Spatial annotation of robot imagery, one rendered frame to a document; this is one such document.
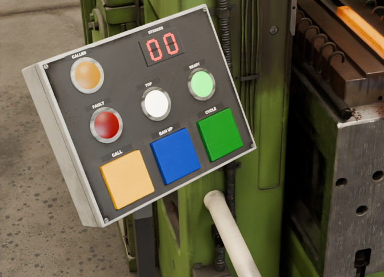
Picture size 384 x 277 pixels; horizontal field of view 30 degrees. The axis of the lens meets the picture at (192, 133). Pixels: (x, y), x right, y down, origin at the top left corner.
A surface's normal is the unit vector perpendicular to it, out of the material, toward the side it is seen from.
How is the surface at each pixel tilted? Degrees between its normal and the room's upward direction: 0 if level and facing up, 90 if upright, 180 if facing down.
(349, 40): 0
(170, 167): 60
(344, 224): 90
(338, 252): 90
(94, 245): 0
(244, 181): 90
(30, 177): 0
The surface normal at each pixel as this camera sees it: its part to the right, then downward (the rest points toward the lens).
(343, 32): -0.03, -0.84
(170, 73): 0.54, -0.07
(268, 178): 0.25, 0.52
